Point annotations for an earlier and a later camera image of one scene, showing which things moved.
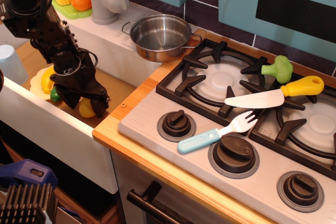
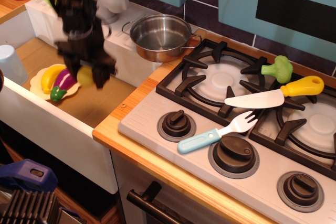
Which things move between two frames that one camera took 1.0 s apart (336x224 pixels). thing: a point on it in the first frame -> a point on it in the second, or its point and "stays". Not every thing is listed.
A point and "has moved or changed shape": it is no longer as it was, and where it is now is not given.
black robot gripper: x=74 y=72 -> x=84 y=42
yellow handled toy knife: x=275 y=98 stays
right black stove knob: x=301 y=191 stays
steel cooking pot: x=160 y=38 stays
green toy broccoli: x=282 y=68 stays
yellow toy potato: x=85 y=109 has moved or changed shape
